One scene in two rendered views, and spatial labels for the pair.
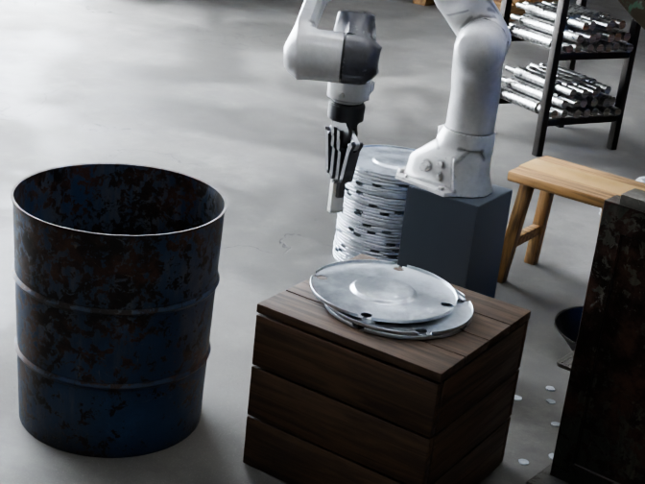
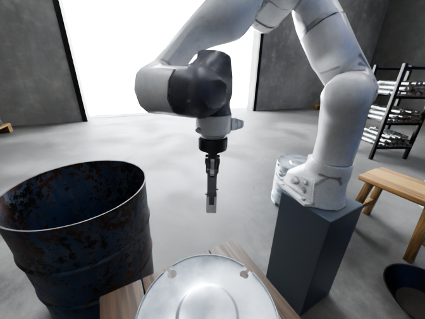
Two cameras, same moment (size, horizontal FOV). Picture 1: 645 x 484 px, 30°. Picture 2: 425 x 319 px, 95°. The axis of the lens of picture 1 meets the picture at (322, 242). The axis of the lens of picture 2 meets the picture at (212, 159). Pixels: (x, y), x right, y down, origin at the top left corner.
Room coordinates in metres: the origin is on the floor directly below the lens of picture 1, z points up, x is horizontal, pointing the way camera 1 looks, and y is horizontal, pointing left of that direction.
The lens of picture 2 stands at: (1.96, -0.25, 0.82)
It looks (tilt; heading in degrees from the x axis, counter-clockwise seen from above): 24 degrees down; 29
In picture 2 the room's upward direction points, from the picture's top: 1 degrees clockwise
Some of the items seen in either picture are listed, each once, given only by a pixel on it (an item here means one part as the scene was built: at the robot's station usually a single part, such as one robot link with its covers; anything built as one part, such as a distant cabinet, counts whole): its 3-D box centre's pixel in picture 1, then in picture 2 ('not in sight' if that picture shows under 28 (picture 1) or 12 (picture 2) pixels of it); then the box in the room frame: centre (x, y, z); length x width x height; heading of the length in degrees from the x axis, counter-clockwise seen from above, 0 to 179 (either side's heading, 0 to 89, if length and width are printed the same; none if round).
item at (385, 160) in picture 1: (394, 161); (300, 162); (3.27, -0.18, 0.30); 0.29 x 0.29 x 0.01
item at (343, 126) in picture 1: (345, 123); (212, 151); (2.37, -0.02, 0.64); 0.08 x 0.07 x 0.09; 29
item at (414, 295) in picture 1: (383, 289); (207, 314); (2.17, -0.13, 0.37); 0.29 x 0.29 x 0.01
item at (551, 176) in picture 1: (571, 233); (394, 210); (3.21, -0.70, 0.16); 0.34 x 0.24 x 0.34; 57
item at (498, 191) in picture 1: (446, 278); (307, 246); (2.63, -0.30, 0.23); 0.18 x 0.18 x 0.45; 59
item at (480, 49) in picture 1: (476, 78); (340, 121); (2.59, -0.29, 0.71); 0.18 x 0.11 x 0.25; 168
